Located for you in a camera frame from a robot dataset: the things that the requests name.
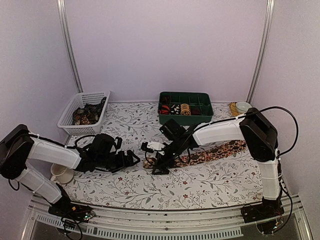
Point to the aluminium frame post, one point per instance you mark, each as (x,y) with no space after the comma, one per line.
(267,24)
(61,7)

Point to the flamingo patterned tie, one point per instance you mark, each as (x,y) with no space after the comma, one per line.
(208,153)

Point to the rolled dark red tie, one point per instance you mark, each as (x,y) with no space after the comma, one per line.
(196,111)

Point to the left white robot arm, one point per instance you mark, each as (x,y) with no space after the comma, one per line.
(20,145)

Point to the rolled orange black tie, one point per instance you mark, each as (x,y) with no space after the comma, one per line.
(164,110)

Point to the rolled tan tie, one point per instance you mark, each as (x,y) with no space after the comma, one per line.
(185,109)

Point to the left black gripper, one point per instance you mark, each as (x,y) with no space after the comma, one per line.
(123,164)

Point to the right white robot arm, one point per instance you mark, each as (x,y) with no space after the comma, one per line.
(260,136)

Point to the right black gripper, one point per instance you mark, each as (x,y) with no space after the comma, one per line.
(159,165)

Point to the rolled black white tie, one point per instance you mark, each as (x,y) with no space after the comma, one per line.
(175,109)

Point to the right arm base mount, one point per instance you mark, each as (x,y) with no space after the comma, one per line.
(262,212)

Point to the left aluminium frame post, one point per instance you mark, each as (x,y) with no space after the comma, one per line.
(61,7)

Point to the pile of dark ties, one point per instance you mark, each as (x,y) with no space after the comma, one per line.
(89,115)

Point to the front aluminium rail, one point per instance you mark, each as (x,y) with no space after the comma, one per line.
(223,223)

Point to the rolled dark brown tie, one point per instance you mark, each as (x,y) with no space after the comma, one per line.
(165,100)

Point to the green divided organizer box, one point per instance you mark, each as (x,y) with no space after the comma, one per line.
(200,99)

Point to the pale green ceramic bowl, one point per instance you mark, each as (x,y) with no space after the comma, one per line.
(242,106)

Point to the white ceramic mug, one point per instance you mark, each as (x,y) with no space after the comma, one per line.
(62,174)

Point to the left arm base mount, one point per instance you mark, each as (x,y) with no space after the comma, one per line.
(76,212)

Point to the white plastic basket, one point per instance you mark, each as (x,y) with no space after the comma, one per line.
(80,100)

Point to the bamboo coaster mat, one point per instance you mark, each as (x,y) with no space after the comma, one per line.
(233,110)

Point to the right aluminium frame post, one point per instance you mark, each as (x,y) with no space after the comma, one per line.
(267,24)

